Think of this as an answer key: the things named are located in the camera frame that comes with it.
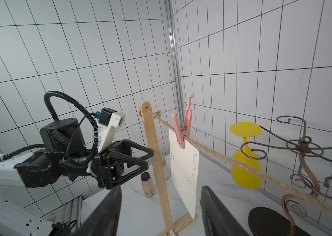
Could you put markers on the pink clothespin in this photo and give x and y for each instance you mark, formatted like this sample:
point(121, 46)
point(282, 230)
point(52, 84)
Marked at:
point(182, 131)

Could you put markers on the small beige jar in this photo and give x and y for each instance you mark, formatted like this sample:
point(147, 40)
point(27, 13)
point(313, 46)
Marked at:
point(166, 170)

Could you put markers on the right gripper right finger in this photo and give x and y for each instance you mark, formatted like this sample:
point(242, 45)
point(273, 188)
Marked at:
point(217, 220)

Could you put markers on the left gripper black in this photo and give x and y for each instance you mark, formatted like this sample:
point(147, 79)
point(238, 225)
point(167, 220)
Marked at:
point(107, 166)

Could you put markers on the wooden string rack frame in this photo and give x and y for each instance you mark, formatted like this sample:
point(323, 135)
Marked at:
point(172, 228)

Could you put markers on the aluminium mounting rail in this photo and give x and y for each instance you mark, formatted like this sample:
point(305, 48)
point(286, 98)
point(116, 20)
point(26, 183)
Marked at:
point(69, 214)

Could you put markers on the small bottle black cap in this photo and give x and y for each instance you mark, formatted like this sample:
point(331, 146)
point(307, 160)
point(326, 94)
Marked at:
point(147, 184)

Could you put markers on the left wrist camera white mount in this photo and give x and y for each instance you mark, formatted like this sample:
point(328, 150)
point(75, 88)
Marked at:
point(109, 121)

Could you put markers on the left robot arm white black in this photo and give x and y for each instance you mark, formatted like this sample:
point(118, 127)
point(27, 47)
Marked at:
point(63, 153)

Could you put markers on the white postcard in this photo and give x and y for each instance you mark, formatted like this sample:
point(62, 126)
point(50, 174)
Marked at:
point(184, 171)

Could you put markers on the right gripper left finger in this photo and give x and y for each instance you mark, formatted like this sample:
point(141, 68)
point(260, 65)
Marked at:
point(103, 221)

